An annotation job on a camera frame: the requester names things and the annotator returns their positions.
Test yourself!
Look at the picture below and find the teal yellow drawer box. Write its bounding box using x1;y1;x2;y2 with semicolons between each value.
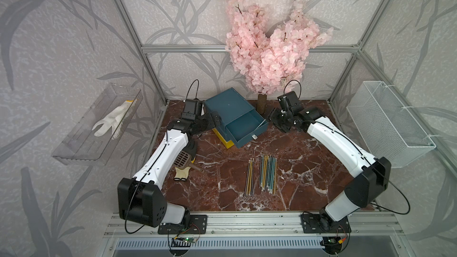
205;88;255;142

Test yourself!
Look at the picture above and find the teal top drawer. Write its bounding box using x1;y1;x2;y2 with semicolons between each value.
225;109;268;148

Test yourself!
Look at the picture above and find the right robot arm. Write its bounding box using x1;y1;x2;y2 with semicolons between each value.
268;107;391;222

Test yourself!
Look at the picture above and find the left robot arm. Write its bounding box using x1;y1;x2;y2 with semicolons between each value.
117;111;221;228

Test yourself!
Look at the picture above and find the brown slotted spatula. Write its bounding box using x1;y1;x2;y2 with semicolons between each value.
173;151;204;172

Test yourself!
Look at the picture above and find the pink blossom artificial tree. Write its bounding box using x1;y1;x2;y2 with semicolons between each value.
226;0;333;99

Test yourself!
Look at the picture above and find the white glove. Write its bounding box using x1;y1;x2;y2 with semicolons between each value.
92;101;133;140

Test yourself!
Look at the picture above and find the left circuit board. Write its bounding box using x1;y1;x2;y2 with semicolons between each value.
171;237;199;247

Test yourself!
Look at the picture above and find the circuit board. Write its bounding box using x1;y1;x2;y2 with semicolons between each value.
171;237;199;247
320;236;348;247

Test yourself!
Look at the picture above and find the right circuit board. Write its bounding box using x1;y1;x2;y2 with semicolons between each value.
320;236;348;247

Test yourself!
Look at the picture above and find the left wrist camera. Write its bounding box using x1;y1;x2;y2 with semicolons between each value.
182;99;203;120

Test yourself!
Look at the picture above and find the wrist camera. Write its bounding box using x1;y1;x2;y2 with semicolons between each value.
182;99;203;120
277;91;304;115

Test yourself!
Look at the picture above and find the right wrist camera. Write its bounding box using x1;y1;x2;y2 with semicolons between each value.
277;91;304;115

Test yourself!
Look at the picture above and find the white wire mesh basket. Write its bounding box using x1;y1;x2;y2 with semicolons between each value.
346;81;436;168

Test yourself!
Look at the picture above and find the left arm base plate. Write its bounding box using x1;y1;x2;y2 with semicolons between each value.
158;214;208;236

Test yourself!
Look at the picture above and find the clear acrylic wall tray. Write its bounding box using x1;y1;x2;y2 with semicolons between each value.
52;83;143;166

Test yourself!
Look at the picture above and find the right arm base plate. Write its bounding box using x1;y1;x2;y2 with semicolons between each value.
301;212;352;234

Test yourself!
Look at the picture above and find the aluminium front rail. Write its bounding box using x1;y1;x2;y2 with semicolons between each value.
102;211;405;238

